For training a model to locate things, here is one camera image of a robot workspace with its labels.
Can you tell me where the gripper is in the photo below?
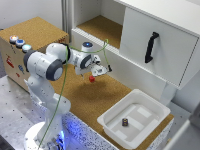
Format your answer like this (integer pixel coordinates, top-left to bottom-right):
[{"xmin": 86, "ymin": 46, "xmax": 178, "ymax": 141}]
[{"xmin": 91, "ymin": 62, "xmax": 109, "ymax": 78}]

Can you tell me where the white cabinet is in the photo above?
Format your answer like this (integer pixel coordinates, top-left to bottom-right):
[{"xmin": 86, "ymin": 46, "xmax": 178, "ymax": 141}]
[{"xmin": 70, "ymin": 0, "xmax": 200, "ymax": 108}]

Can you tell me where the white plastic box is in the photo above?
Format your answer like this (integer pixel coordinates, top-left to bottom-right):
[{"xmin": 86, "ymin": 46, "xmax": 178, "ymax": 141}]
[{"xmin": 96, "ymin": 88, "xmax": 172, "ymax": 150}]

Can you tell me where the purple block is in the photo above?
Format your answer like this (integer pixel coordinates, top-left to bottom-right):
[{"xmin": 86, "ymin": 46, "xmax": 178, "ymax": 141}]
[{"xmin": 121, "ymin": 117, "xmax": 130, "ymax": 127}]

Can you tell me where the white sliding door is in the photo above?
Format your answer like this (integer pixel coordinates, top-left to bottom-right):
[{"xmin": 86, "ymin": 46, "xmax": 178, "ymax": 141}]
[{"xmin": 118, "ymin": 6, "xmax": 200, "ymax": 88}]

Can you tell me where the green button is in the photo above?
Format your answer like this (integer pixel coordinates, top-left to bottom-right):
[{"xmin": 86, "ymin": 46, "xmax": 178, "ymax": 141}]
[{"xmin": 21, "ymin": 43, "xmax": 33, "ymax": 54}]

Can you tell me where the blue button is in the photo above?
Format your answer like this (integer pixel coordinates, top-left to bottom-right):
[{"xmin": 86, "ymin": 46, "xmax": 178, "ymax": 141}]
[{"xmin": 14, "ymin": 38, "xmax": 26, "ymax": 48}]

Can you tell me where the red button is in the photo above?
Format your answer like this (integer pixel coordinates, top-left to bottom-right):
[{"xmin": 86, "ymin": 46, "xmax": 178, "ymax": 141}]
[{"xmin": 8, "ymin": 35, "xmax": 19, "ymax": 45}]

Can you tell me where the black door handle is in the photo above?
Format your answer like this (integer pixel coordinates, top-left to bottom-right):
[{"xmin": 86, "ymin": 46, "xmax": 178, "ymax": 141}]
[{"xmin": 144, "ymin": 31, "xmax": 160, "ymax": 64}]

